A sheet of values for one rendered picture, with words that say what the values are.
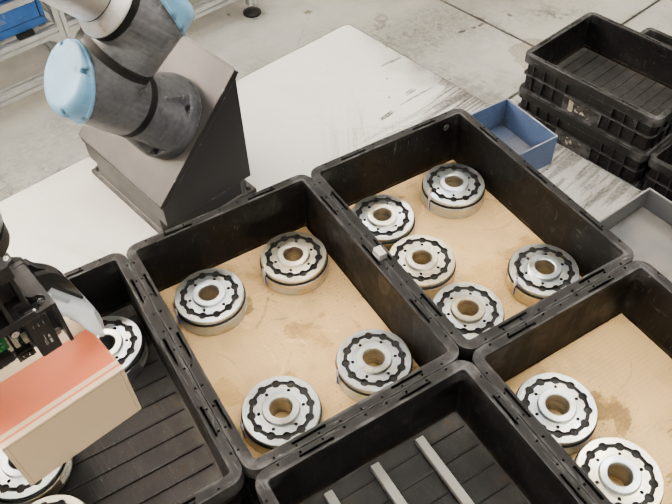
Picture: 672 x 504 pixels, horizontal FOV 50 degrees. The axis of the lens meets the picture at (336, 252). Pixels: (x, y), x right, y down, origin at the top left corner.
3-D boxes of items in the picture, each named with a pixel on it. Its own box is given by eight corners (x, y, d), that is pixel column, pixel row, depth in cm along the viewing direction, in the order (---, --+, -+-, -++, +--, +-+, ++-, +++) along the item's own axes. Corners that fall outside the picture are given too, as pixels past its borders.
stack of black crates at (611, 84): (499, 179, 225) (523, 52, 191) (558, 136, 237) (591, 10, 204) (610, 249, 204) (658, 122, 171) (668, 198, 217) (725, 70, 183)
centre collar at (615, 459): (588, 469, 87) (589, 467, 86) (619, 449, 88) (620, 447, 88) (618, 504, 84) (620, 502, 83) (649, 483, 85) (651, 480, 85)
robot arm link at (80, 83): (91, 106, 124) (21, 82, 113) (135, 44, 120) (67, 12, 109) (122, 151, 119) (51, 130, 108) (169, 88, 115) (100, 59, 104)
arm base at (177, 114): (126, 124, 134) (82, 109, 126) (172, 58, 130) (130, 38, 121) (165, 176, 127) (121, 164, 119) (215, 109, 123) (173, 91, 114)
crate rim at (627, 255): (306, 182, 115) (305, 170, 113) (458, 116, 124) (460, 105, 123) (463, 364, 92) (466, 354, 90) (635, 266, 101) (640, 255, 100)
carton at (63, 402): (-38, 377, 76) (-70, 336, 70) (65, 314, 81) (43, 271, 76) (31, 486, 68) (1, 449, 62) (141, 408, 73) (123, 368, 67)
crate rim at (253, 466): (126, 259, 105) (121, 248, 103) (306, 182, 115) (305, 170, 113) (251, 485, 82) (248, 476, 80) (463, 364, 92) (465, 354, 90)
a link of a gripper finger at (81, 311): (124, 358, 71) (50, 344, 63) (94, 321, 74) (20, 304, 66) (143, 333, 71) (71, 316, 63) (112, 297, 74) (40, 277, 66)
